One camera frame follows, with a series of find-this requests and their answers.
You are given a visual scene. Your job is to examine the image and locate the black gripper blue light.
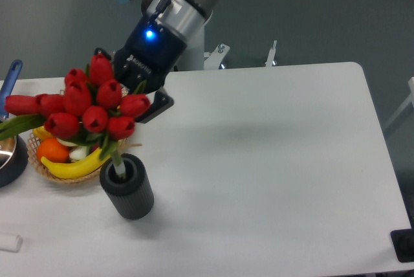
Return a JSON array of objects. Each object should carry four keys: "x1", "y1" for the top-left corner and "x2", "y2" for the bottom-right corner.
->
[{"x1": 94, "y1": 14, "x2": 186, "y2": 124}]

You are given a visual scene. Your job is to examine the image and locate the red tulip bouquet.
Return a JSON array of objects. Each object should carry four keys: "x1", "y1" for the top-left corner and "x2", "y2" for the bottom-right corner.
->
[{"x1": 1, "y1": 52, "x2": 151, "y2": 181}]

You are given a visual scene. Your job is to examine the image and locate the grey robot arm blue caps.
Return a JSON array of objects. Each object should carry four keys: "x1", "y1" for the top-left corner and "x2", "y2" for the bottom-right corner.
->
[{"x1": 113, "y1": 0, "x2": 219, "y2": 123}]

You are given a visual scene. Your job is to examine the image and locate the dark grey ribbed vase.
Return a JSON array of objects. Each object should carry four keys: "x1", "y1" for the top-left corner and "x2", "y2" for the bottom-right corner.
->
[{"x1": 100, "y1": 153, "x2": 154, "y2": 220}]

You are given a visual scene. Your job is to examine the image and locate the white garlic bulb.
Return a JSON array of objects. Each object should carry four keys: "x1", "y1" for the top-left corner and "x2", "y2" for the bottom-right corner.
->
[{"x1": 69, "y1": 146, "x2": 89, "y2": 162}]

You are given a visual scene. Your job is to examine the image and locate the cream round disc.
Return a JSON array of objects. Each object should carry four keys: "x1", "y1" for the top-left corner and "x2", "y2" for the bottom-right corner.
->
[{"x1": 56, "y1": 138, "x2": 77, "y2": 147}]

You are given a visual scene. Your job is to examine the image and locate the yellow bell pepper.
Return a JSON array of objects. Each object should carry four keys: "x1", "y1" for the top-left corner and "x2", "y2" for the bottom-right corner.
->
[{"x1": 32, "y1": 126, "x2": 54, "y2": 140}]

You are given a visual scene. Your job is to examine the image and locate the orange fruit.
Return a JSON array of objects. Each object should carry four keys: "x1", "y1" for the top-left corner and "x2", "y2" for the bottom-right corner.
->
[{"x1": 36, "y1": 138, "x2": 69, "y2": 163}]

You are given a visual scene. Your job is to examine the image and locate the yellow banana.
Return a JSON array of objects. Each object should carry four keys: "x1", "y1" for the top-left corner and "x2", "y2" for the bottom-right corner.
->
[{"x1": 41, "y1": 148, "x2": 110, "y2": 180}]

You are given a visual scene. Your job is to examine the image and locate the woven wicker basket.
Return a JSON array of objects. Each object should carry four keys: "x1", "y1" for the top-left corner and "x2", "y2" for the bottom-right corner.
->
[{"x1": 27, "y1": 87, "x2": 143, "y2": 185}]

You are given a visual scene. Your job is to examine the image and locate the white cylinder object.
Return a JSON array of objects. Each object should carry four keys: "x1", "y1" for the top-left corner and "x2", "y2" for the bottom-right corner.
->
[{"x1": 0, "y1": 232, "x2": 23, "y2": 253}]

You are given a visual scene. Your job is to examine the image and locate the black device table corner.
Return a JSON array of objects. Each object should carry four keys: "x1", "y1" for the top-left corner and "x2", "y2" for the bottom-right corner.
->
[{"x1": 390, "y1": 228, "x2": 413, "y2": 263}]

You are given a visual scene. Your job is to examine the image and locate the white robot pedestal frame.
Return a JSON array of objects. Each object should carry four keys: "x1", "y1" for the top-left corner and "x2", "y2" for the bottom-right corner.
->
[{"x1": 112, "y1": 24, "x2": 278, "y2": 75}]

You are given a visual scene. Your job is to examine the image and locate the dark pot blue handle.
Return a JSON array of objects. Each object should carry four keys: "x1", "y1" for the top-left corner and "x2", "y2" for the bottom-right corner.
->
[{"x1": 1, "y1": 60, "x2": 28, "y2": 187}]

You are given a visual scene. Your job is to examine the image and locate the white chair frame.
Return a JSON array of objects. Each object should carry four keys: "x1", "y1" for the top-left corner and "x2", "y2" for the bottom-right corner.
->
[{"x1": 383, "y1": 77, "x2": 413, "y2": 137}]

